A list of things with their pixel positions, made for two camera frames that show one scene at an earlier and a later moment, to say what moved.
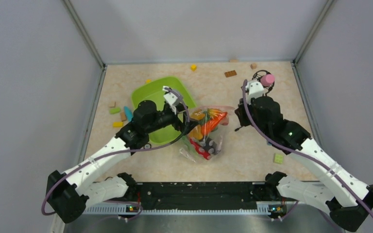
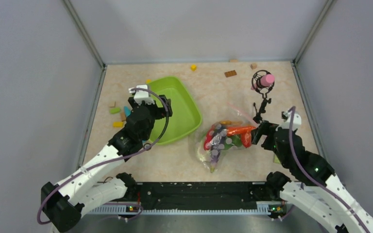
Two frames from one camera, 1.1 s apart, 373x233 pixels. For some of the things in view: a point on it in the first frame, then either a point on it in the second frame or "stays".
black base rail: x=200 y=195 stays
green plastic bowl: x=153 y=90 stays
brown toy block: x=123 y=116 stays
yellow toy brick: x=118 y=124 stays
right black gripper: x=241 y=112 -> x=264 y=127
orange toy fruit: x=213 y=112 -> x=246 y=139
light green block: x=278 y=158 stays
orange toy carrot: x=209 y=125 -> x=237 y=130
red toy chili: x=199 y=150 -> x=207 y=143
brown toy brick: x=229 y=74 stays
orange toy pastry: x=197 y=115 -> x=228 y=122
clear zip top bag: x=205 y=141 -> x=234 y=132
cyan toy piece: x=128 y=112 stays
